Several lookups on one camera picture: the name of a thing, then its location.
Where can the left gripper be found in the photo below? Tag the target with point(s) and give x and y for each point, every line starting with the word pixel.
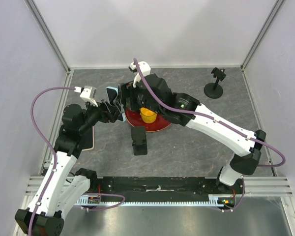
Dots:
pixel 108 113

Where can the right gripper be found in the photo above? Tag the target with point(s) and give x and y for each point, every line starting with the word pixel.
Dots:
pixel 127 90

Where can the blue case phone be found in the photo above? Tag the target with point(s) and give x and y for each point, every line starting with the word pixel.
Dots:
pixel 112 93

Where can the black round-base phone stand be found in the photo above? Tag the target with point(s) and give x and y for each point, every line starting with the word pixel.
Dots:
pixel 214 90

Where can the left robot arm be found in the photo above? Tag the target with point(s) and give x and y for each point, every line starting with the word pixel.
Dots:
pixel 46 213

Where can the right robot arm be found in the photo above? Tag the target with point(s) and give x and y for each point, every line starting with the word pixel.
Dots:
pixel 154 94

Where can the beige case phone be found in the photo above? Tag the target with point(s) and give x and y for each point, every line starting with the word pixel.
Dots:
pixel 89 137

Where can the black folding phone stand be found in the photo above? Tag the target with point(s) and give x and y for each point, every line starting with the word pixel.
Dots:
pixel 139 140

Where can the red round tray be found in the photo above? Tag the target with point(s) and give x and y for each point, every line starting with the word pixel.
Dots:
pixel 135 119

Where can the yellow mug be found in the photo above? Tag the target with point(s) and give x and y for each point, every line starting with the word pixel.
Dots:
pixel 147 115

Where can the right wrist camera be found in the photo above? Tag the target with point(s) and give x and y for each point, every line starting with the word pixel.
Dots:
pixel 144 68

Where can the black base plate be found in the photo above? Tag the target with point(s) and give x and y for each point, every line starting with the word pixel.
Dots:
pixel 163 189

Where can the slotted cable duct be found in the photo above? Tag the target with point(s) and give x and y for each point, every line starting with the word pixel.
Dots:
pixel 84 201

